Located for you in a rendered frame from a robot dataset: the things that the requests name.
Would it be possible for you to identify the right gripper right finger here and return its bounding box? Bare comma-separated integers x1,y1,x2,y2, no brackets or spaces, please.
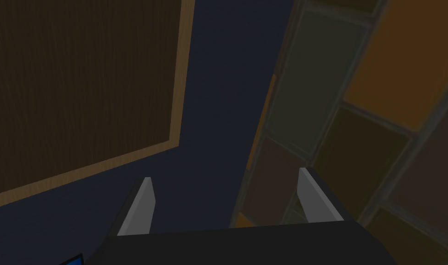
297,166,357,224

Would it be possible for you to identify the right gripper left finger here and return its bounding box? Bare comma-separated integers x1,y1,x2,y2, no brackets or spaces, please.
108,176,157,237

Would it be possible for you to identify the dark brown wooden panel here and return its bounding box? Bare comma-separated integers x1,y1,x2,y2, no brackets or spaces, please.
0,0,196,211

